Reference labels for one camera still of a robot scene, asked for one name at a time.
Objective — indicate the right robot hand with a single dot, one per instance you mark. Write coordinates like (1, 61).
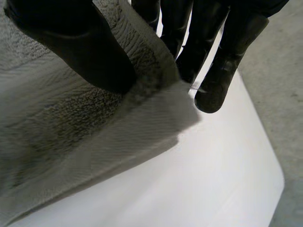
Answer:
(71, 40)

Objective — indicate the grey towel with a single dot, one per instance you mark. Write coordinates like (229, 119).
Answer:
(78, 123)

